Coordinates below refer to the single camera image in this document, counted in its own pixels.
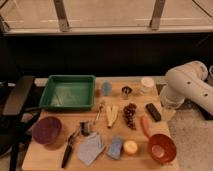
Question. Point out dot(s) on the metal spoon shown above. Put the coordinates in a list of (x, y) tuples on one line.
[(101, 106)]

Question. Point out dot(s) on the blue plastic cup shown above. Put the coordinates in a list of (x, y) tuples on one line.
[(106, 88)]

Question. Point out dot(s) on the black rectangular block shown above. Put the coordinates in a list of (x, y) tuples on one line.
[(153, 111)]

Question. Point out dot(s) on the dark red grapes bunch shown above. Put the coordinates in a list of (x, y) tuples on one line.
[(129, 112)]

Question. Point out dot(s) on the orange-red bowl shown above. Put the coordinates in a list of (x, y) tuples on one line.
[(161, 148)]

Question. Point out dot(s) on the black chair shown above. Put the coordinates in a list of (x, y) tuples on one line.
[(16, 119)]

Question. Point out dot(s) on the purple bowl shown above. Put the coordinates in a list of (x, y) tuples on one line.
[(46, 130)]

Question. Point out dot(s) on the light blue cloth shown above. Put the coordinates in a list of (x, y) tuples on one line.
[(90, 148)]

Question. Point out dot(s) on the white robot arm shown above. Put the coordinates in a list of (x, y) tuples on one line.
[(187, 81)]

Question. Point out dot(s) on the small dark metal clip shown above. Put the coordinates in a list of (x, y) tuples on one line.
[(85, 128)]

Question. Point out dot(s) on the small metal cup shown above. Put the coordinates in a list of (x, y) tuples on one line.
[(126, 91)]

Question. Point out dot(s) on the green plastic tray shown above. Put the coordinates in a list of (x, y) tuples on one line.
[(68, 92)]

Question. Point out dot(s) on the orange carrot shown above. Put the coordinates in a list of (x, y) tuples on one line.
[(145, 126)]

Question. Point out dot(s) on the black handled knife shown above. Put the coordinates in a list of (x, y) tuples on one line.
[(69, 147)]

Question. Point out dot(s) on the blue sponge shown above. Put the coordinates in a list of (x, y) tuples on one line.
[(114, 150)]

